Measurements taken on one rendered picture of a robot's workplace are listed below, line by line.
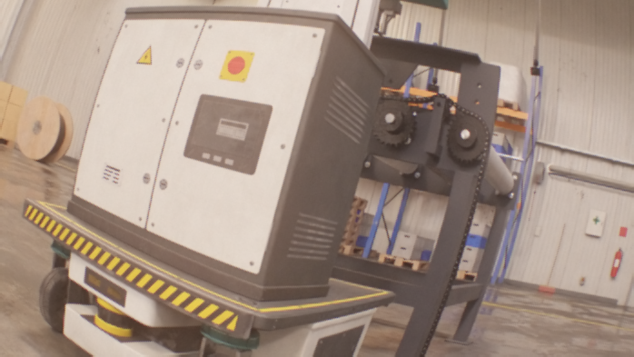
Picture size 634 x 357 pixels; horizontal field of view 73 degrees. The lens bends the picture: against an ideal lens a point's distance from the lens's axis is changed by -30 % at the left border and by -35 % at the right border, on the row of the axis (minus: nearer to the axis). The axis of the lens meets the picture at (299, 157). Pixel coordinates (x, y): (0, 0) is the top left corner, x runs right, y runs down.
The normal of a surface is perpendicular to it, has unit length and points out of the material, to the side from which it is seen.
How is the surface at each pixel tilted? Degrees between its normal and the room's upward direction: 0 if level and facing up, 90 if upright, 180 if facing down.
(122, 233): 90
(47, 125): 90
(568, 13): 90
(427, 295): 90
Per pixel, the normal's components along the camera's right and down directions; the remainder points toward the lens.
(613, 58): -0.51, -0.21
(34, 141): -0.04, -0.10
